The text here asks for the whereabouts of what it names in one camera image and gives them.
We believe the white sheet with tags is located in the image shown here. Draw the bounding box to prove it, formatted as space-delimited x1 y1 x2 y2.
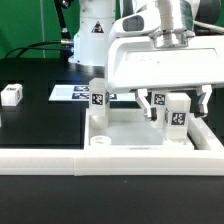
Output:
49 84 135 102

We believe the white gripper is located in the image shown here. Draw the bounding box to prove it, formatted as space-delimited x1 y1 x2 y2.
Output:
105 36 224 121

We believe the white square tabletop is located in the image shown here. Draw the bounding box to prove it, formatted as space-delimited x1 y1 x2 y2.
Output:
84 109 194 151

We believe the black cable bundle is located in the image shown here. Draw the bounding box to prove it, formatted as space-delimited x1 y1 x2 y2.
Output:
2 0 75 60

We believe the white L-shaped obstacle fence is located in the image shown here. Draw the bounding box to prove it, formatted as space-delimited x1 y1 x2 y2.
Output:
0 118 224 176

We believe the white camera cable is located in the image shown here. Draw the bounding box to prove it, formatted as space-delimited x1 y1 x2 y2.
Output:
193 19 224 36

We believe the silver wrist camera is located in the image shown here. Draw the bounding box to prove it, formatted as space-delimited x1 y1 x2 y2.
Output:
109 5 161 39

